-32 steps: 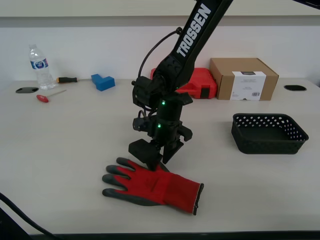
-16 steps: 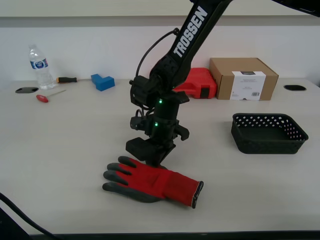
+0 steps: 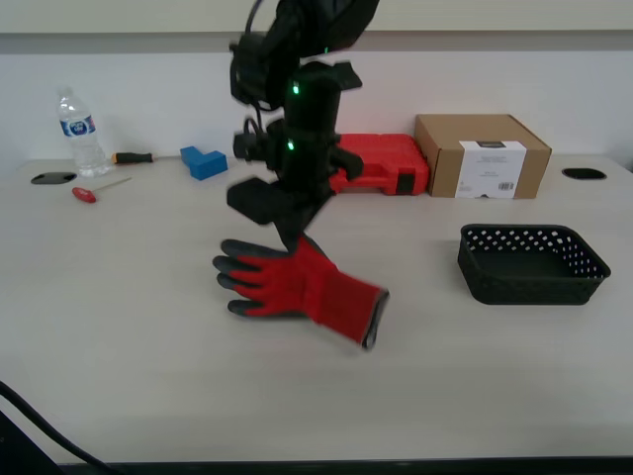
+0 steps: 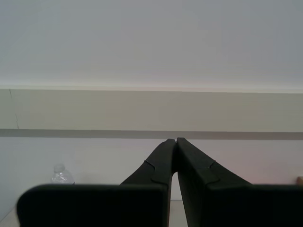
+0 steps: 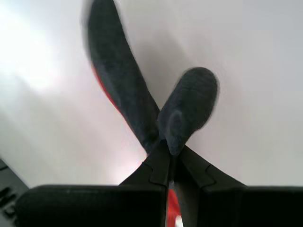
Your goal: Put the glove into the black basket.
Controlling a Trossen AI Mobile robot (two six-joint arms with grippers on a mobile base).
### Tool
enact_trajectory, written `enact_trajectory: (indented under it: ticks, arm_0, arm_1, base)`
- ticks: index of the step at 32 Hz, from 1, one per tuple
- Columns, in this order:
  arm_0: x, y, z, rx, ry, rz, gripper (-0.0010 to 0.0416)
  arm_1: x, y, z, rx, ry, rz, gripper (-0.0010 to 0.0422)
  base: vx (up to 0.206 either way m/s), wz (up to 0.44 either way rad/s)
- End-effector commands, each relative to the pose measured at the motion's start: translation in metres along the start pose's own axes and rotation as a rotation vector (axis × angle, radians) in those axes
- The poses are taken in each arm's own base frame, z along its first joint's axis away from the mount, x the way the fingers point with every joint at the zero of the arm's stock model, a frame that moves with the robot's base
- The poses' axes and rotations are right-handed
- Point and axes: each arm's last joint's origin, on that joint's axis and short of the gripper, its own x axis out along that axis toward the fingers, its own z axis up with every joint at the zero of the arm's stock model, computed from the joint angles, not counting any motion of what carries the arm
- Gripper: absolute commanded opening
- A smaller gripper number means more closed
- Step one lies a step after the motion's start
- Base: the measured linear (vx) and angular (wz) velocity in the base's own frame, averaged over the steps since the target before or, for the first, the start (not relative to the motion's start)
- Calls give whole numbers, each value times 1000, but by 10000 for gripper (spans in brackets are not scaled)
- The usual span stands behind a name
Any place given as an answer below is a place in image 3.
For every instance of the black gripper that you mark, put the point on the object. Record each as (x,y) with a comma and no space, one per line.
(301,173)

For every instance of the red grey work glove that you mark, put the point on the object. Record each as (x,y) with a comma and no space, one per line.
(306,284)

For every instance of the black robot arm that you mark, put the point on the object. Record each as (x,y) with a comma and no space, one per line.
(316,29)

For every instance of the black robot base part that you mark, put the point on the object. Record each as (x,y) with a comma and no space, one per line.
(20,452)

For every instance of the black perforated plastic basket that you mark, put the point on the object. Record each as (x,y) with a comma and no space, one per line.
(524,289)

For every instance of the blue plastic block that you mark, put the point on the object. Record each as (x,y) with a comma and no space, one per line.
(205,165)

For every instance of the red plastic tool case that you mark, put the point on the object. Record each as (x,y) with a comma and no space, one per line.
(395,153)

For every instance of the brown cardboard box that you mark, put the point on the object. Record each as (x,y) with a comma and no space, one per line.
(445,148)

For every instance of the clear plastic water bottle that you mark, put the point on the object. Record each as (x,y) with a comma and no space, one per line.
(86,148)

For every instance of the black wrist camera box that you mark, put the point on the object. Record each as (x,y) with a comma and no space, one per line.
(249,146)

